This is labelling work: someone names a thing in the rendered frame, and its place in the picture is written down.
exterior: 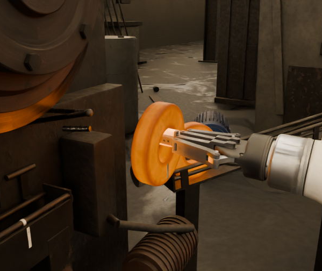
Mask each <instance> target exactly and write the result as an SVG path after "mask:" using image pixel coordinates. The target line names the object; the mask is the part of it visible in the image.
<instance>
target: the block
mask: <svg viewBox="0 0 322 271"><path fill-rule="evenodd" d="M61 152H62V164H63V176H64V183H65V188H66V189H70V190H71V194H72V195H73V214H74V219H73V224H74V230H75V231H78V232H81V233H85V234H88V235H90V236H93V237H101V236H103V235H104V234H105V233H107V231H108V230H110V229H111V228H112V227H113V226H112V225H111V224H109V223H108V222H107V220H106V218H107V216H108V214H112V215H114V216H115V217H117V211H116V185H115V160H114V146H113V136H112V135H111V134H108V133H102V132H95V131H90V132H73V133H70V134H68V135H65V136H63V137H62V138H61Z"/></svg>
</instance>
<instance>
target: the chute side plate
mask: <svg viewBox="0 0 322 271"><path fill-rule="evenodd" d="M67 226H68V227H69V236H70V238H72V237H73V236H74V224H73V212H72V204H71V199H68V200H66V201H64V202H63V203H61V204H60V205H58V206H57V207H55V208H53V209H52V210H50V211H49V212H47V213H45V214H44V215H42V216H41V217H39V218H37V219H36V220H34V221H33V222H31V223H29V224H28V225H26V226H24V227H23V228H21V229H20V230H18V231H17V232H15V233H13V234H12V235H10V236H9V237H7V238H5V239H4V240H2V241H1V242H0V271H29V270H30V269H31V268H32V267H34V266H35V265H36V264H38V263H39V262H40V261H41V260H43V259H44V258H45V257H47V256H48V255H49V252H48V243H47V242H48V240H50V239H51V238H52V237H54V236H55V235H56V234H58V233H59V232H61V231H62V230H63V229H65V228H66V227H67ZM28 227H30V235H31V243H32V247H30V248H29V245H28V236H27V228H28Z"/></svg>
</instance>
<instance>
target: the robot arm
mask: <svg viewBox="0 0 322 271"><path fill-rule="evenodd" d="M240 136H241V134H238V133H222V132H213V131H204V130H195V129H187V131H179V130H174V129H166V130H165V132H164V134H163V135H162V138H161V141H160V145H165V146H169V147H172V152H173V153H175V154H178V155H181V156H183V157H186V158H189V159H192V160H195V161H198V162H200V163H203V164H205V165H207V166H209V167H210V168H212V169H219V164H222V163H223V164H224V165H228V166H240V167H241V168H242V173H243V175H244V176H245V177H247V178H251V179H255V180H259V181H264V180H266V179H268V186H269V187H270V188H274V189H278V190H281V191H286V192H290V193H293V194H295V195H302V196H305V197H308V198H310V199H313V200H315V201H317V202H318V203H320V204H322V139H321V140H313V139H311V138H302V137H297V136H293V135H287V134H280V135H279V136H278V137H277V139H276V141H275V138H274V137H273V136H269V135H264V134H258V133H253V134H252V135H251V136H250V137H249V139H248V141H246V140H240Z"/></svg>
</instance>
